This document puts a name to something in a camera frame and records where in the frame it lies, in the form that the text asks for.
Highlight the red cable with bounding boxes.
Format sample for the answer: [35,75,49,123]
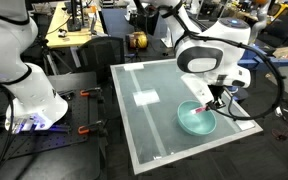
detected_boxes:
[271,126,288,141]

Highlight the black stand on desk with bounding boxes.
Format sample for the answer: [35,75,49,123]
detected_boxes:
[67,0,86,33]

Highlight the black office chair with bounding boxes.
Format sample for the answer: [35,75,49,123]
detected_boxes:
[76,35,126,84]

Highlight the orange handled black clamp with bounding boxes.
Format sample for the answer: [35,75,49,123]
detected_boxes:
[79,87,106,104]
[77,119,107,138]

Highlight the tan cardboard piece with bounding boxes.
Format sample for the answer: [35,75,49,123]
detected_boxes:
[273,45,288,60]

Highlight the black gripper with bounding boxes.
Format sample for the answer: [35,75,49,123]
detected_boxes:
[205,83,227,111]

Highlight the green bowl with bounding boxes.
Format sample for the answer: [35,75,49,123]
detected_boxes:
[177,100,218,137]

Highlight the black tripod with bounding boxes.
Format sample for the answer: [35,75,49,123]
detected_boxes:
[33,38,74,76]

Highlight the white robot arm grey joints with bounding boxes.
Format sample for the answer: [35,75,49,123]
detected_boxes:
[249,0,273,43]

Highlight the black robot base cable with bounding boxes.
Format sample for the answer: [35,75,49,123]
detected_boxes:
[0,81,18,180]

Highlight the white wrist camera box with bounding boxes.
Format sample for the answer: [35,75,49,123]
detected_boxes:
[181,74,214,104]

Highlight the white power adapter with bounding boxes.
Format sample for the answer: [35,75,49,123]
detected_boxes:
[273,105,284,118]

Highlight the wooden desk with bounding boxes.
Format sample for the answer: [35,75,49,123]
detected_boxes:
[45,1,102,49]

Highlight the small black clamp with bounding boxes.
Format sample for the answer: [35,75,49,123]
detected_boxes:
[57,89,76,101]

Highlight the black perforated breadboard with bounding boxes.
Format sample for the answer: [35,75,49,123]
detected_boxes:
[0,79,92,165]

